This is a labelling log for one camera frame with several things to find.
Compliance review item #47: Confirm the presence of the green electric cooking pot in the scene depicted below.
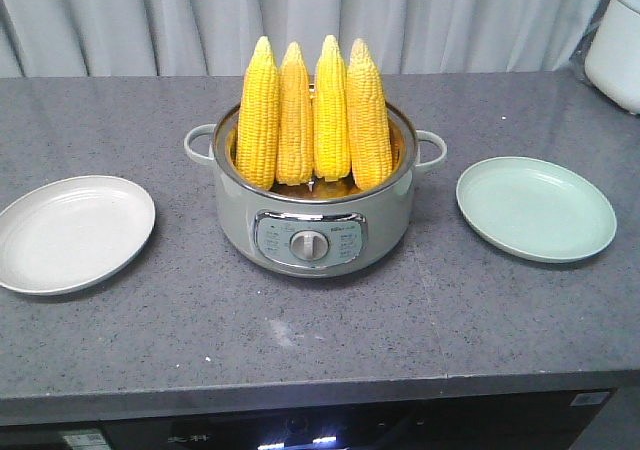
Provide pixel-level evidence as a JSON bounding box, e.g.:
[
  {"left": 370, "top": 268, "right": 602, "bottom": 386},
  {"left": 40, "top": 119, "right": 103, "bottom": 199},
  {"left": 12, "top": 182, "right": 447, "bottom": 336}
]
[{"left": 184, "top": 105, "right": 447, "bottom": 278}]

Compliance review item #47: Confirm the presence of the pale yellow corn cob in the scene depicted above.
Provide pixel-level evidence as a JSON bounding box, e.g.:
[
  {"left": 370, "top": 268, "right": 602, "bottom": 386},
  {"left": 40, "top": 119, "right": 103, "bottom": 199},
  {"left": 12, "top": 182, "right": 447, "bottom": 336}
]
[{"left": 346, "top": 38, "right": 393, "bottom": 191}]

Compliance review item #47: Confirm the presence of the grey curtain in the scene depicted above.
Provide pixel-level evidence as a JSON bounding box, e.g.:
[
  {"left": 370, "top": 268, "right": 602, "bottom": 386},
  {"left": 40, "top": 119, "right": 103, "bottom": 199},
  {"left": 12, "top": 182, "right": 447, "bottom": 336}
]
[{"left": 1, "top": 0, "right": 609, "bottom": 77}]

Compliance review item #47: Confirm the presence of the black drawer sterilizer cabinet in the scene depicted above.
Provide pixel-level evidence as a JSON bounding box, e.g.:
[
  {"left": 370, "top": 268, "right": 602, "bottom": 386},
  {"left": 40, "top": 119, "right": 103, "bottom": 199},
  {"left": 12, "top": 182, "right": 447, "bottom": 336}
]
[{"left": 1, "top": 389, "right": 614, "bottom": 449}]

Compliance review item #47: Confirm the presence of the white plate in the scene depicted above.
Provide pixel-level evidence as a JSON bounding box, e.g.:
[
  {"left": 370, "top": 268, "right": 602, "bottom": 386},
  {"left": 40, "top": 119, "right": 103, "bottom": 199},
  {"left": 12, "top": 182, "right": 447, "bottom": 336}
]
[{"left": 1, "top": 175, "right": 156, "bottom": 296}]

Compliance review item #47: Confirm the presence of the green plate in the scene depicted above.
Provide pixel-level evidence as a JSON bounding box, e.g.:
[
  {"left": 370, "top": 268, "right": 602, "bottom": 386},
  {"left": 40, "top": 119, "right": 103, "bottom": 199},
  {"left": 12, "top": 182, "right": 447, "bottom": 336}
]
[{"left": 456, "top": 156, "right": 617, "bottom": 264}]

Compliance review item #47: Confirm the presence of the orange-yellow corn cob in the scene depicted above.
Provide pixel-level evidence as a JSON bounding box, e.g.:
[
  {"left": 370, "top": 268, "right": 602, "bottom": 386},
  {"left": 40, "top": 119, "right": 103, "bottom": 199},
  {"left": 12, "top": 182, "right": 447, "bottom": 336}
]
[{"left": 276, "top": 42, "right": 314, "bottom": 186}]

